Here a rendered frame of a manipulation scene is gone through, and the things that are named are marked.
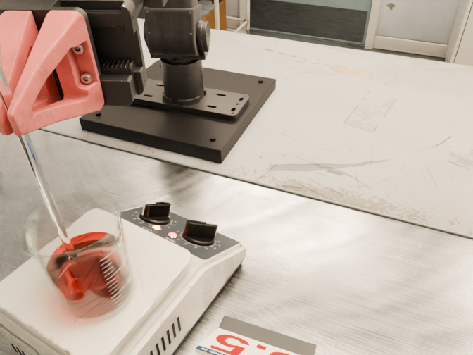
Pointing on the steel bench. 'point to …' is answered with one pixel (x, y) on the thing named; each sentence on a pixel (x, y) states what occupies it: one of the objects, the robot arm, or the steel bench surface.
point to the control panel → (175, 225)
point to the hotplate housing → (147, 345)
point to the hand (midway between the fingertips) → (13, 117)
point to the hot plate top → (24, 284)
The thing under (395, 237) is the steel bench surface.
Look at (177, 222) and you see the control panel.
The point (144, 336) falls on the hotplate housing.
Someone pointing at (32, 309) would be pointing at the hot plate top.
